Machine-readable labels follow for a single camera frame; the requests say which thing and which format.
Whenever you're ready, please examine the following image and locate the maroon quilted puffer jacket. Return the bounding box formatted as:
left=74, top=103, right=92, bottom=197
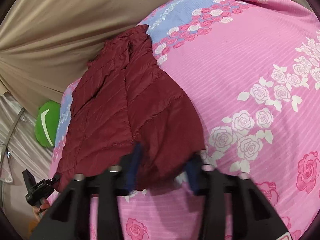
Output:
left=55, top=25, right=205, bottom=192

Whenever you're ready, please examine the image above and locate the person's left hand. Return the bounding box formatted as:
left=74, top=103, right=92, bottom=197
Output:
left=33, top=198, right=50, bottom=222

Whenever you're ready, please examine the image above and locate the silver satin curtain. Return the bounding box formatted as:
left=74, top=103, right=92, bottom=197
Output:
left=0, top=92, right=54, bottom=230

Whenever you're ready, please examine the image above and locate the green plush pillow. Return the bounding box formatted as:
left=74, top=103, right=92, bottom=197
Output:
left=35, top=101, right=60, bottom=148

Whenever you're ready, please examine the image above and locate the beige curtain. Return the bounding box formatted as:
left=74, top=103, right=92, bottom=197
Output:
left=1, top=0, right=169, bottom=115

